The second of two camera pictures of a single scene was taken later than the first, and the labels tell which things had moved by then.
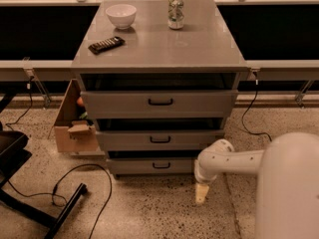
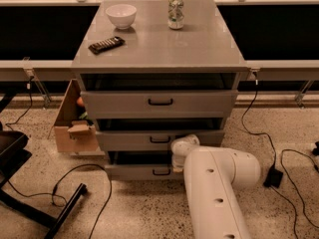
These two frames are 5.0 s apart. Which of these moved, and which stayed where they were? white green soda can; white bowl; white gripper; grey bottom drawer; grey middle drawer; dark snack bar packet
Moved: white gripper; grey bottom drawer
Stayed: dark snack bar packet; white bowl; white green soda can; grey middle drawer
